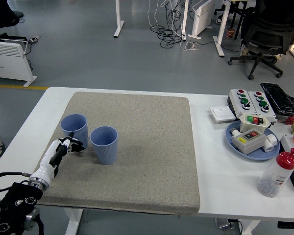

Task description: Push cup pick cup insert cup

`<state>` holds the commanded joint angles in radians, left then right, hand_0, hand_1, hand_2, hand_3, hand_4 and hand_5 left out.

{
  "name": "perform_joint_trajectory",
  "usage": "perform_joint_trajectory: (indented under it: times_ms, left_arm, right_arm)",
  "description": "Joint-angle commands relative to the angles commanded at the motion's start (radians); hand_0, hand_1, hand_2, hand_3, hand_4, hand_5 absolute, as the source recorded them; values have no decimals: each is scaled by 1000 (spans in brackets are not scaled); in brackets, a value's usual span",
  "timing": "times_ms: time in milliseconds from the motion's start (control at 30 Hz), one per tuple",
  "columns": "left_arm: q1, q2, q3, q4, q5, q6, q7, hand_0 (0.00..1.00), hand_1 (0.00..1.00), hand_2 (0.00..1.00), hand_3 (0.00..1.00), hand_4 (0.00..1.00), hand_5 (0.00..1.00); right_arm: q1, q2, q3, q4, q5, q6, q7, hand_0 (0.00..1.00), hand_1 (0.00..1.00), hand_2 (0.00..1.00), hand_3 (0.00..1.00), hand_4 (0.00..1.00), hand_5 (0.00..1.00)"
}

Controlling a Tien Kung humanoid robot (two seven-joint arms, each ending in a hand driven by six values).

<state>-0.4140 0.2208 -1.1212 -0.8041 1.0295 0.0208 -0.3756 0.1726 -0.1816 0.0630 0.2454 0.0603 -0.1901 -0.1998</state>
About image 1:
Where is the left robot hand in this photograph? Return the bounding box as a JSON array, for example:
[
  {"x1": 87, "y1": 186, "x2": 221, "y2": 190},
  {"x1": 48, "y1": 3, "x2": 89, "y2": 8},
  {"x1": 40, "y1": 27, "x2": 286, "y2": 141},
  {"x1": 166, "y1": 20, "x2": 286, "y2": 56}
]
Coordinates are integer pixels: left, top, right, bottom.
[{"x1": 28, "y1": 131, "x2": 85, "y2": 186}]

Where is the blue ribbed plastic cup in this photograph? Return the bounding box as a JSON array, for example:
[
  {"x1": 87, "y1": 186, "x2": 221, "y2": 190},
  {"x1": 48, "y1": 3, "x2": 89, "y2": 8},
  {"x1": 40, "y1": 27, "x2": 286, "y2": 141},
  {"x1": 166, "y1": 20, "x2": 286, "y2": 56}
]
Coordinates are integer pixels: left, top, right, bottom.
[
  {"x1": 60, "y1": 114, "x2": 89, "y2": 149},
  {"x1": 90, "y1": 126, "x2": 119, "y2": 165}
]

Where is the white table leg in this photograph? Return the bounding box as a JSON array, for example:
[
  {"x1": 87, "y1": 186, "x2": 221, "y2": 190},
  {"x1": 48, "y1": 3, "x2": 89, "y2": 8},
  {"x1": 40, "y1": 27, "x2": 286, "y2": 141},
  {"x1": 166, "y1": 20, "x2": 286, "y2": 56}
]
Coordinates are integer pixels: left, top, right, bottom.
[
  {"x1": 242, "y1": 219, "x2": 262, "y2": 235},
  {"x1": 63, "y1": 208, "x2": 84, "y2": 235}
]

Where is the grey-brown foam mat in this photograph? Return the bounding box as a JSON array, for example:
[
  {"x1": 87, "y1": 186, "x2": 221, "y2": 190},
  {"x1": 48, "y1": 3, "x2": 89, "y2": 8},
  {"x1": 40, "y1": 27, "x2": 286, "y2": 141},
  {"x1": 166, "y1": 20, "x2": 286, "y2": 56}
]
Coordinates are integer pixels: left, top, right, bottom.
[{"x1": 24, "y1": 91, "x2": 201, "y2": 216}]

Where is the grey table motor box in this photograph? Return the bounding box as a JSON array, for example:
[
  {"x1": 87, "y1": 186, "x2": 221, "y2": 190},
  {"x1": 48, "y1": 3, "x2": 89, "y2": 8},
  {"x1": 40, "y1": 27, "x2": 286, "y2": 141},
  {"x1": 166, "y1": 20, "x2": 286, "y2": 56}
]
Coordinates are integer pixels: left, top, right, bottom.
[{"x1": 214, "y1": 217, "x2": 236, "y2": 230}]

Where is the white four-button control box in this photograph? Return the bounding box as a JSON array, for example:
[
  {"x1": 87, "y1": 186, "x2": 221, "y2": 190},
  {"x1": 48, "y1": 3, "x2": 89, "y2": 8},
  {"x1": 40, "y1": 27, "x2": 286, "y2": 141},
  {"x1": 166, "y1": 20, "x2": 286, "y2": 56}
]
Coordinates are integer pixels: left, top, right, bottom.
[
  {"x1": 247, "y1": 91, "x2": 277, "y2": 122},
  {"x1": 229, "y1": 88, "x2": 257, "y2": 118}
]

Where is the blue round plate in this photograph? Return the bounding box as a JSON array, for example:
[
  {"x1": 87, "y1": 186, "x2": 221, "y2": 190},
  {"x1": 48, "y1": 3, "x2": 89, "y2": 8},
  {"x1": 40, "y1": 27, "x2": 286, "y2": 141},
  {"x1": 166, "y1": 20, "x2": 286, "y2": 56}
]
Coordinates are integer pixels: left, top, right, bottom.
[{"x1": 225, "y1": 120, "x2": 281, "y2": 161}]

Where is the white PVC pipe fitting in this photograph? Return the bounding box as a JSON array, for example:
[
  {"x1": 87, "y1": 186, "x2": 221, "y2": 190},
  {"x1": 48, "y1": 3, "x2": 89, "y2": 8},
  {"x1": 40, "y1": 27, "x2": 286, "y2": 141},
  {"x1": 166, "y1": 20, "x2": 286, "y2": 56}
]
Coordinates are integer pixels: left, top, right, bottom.
[{"x1": 263, "y1": 133, "x2": 279, "y2": 153}]

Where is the clear bottle with red cap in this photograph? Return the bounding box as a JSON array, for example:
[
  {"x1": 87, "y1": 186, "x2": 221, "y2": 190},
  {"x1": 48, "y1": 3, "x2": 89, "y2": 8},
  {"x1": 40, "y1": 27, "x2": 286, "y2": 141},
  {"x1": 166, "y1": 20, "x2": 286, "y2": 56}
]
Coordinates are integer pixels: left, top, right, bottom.
[{"x1": 256, "y1": 147, "x2": 294, "y2": 198}]

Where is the emergency stop button box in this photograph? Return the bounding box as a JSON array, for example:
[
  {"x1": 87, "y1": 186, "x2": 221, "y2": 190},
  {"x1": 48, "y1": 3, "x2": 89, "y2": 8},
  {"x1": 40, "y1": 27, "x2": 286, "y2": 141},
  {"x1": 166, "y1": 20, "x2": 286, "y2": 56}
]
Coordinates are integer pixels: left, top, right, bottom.
[{"x1": 280, "y1": 133, "x2": 294, "y2": 195}]

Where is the black plastic-wrapped tray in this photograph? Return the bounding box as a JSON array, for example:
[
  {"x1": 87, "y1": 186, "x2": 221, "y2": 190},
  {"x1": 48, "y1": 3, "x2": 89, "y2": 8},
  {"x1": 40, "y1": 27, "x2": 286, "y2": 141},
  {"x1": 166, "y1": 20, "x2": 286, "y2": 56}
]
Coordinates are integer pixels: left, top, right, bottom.
[{"x1": 260, "y1": 82, "x2": 294, "y2": 116}]

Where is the black table height controller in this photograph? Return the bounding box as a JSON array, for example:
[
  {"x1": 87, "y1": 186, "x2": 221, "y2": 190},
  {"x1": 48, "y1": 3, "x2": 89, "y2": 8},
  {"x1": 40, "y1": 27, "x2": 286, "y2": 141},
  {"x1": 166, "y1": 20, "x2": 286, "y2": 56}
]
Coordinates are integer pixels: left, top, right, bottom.
[{"x1": 277, "y1": 221, "x2": 294, "y2": 230}]

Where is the black mesh office chair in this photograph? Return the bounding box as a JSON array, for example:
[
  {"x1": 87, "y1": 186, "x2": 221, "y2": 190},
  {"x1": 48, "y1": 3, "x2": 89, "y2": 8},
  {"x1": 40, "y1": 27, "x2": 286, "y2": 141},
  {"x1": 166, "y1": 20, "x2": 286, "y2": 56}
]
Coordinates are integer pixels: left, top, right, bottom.
[{"x1": 227, "y1": 0, "x2": 294, "y2": 81}]

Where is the white panel heater with handle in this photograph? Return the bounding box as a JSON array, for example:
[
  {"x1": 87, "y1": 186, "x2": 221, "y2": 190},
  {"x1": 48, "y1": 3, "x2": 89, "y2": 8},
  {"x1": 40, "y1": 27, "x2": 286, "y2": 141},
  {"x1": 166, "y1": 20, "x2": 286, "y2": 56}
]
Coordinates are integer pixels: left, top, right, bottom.
[{"x1": 0, "y1": 38, "x2": 38, "y2": 88}]

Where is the black cable bundle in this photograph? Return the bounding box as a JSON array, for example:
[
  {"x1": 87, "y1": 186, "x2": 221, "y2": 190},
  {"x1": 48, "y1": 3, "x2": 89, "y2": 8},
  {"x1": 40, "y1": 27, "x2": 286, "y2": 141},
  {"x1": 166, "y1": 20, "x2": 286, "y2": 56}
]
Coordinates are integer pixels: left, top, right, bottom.
[{"x1": 150, "y1": 0, "x2": 187, "y2": 48}]

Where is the white cable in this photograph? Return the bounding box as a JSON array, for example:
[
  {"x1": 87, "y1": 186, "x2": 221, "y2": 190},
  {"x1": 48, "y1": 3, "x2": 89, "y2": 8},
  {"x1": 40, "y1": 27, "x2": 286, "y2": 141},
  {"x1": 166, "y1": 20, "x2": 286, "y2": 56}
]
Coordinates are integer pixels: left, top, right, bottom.
[{"x1": 147, "y1": 0, "x2": 167, "y2": 29}]

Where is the white wall switch plate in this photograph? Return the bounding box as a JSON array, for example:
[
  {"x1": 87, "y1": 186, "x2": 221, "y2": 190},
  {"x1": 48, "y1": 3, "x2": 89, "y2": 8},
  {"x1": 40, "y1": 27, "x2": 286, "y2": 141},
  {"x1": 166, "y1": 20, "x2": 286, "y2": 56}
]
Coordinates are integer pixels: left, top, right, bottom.
[{"x1": 209, "y1": 105, "x2": 237, "y2": 123}]

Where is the grey red-black push-button switch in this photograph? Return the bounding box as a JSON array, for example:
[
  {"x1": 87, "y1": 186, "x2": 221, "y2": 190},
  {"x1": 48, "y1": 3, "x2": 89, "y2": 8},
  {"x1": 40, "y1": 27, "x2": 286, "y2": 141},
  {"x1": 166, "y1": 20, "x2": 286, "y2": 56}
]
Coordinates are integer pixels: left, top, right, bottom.
[{"x1": 231, "y1": 129, "x2": 267, "y2": 155}]

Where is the white green-red push-button switch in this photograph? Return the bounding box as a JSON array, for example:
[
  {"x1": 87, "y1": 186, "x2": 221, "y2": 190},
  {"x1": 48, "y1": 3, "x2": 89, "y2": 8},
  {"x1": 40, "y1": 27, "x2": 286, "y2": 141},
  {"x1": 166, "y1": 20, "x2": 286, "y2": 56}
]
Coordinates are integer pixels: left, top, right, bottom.
[{"x1": 239, "y1": 113, "x2": 272, "y2": 134}]

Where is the brass valve with red handle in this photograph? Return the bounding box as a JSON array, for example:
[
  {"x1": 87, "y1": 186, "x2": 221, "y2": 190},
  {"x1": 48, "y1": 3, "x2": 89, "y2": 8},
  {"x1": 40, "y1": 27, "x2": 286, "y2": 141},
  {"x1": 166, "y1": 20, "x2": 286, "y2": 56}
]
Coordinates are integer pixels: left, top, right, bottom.
[{"x1": 285, "y1": 116, "x2": 294, "y2": 134}]

